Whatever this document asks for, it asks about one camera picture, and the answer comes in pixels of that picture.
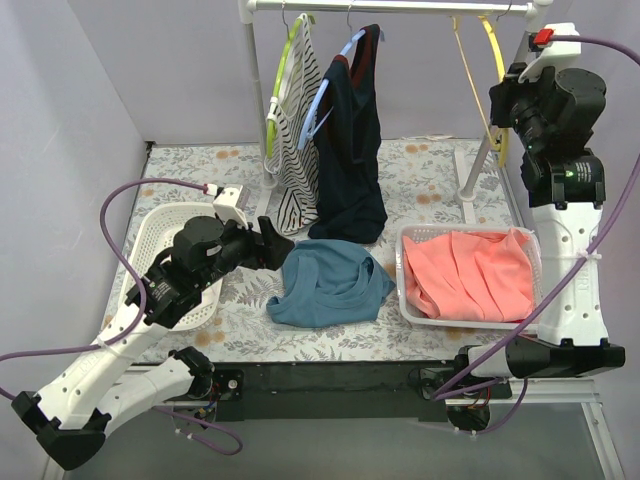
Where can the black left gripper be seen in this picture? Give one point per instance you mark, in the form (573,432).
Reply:
(259,245)

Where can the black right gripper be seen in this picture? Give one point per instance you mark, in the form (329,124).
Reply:
(501,101)

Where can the blue tank top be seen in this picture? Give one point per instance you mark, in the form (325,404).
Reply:
(328,283)

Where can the yellow hanger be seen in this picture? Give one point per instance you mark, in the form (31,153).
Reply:
(495,60)

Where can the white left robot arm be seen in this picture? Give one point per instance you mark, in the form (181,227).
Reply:
(73,415)

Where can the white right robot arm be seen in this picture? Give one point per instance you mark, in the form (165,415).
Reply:
(566,194)

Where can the dark navy top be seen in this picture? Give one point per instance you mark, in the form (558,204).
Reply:
(350,205)

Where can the striped black white top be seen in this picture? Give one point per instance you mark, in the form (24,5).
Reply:
(297,173)

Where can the light blue hanger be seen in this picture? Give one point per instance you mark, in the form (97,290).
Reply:
(310,124)

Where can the green hanger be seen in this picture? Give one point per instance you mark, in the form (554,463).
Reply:
(297,80)

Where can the white clothes rack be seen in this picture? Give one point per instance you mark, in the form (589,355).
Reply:
(534,12)

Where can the white perforated laundry basket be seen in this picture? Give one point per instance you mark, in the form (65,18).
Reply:
(155,234)

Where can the floral table mat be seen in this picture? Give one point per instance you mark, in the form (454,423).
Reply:
(418,184)

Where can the white mesh basket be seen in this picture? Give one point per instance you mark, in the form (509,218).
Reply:
(421,233)

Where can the black base bar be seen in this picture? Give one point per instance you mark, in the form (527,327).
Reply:
(332,390)

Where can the pink cloth in basket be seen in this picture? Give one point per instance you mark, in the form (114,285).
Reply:
(470,276)

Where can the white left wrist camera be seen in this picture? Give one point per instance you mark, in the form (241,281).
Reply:
(228,202)

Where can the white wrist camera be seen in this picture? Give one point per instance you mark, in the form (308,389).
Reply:
(557,54)
(228,202)

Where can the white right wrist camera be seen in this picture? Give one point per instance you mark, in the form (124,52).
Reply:
(557,54)

